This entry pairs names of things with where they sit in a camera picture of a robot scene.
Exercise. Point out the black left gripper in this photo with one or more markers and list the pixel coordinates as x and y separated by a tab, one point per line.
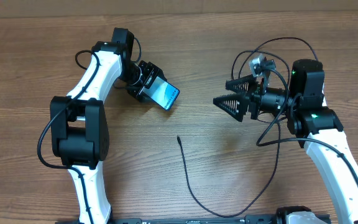
151	70

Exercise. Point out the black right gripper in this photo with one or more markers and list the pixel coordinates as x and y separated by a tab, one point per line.
253	98

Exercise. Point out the blue Samsung Galaxy smartphone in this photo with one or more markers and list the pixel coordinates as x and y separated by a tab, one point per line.
162	93

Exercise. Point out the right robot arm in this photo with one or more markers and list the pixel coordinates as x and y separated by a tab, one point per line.
312	123

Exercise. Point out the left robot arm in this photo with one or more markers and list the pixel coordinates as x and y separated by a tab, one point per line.
78	124

